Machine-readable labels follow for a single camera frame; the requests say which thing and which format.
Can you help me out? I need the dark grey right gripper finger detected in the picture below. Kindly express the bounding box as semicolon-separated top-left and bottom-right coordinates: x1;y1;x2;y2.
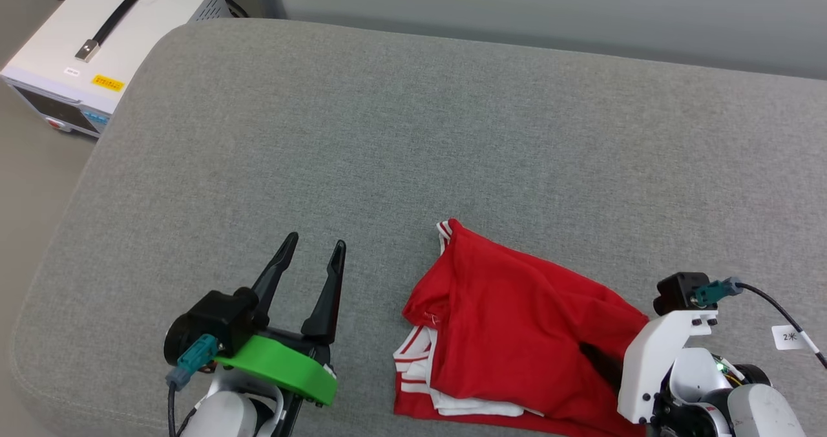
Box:
578;341;625;392

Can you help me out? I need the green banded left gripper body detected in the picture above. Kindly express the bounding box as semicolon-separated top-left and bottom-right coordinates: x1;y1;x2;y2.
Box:
215;326;339;407

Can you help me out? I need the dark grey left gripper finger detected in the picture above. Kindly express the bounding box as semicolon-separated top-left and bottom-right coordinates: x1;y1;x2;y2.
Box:
250;232;300;328
300;240;348;346

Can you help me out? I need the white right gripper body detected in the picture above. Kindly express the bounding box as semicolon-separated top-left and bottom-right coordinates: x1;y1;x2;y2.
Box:
616;309;718;425

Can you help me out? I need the red and white garment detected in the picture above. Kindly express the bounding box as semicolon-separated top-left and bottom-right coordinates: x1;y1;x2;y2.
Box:
393;218;651;437

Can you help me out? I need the white power supply box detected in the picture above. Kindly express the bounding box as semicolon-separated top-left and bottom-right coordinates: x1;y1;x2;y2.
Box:
0;0;234;140

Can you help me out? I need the white partition panel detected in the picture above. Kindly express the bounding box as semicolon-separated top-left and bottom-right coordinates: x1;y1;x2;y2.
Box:
248;0;827;80

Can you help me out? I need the black cable with teal plug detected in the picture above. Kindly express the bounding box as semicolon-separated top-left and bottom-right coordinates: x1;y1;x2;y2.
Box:
165;334;221;437

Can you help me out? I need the tagged black cable, teal plug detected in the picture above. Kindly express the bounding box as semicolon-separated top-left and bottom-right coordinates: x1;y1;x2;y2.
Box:
690;276;827;368

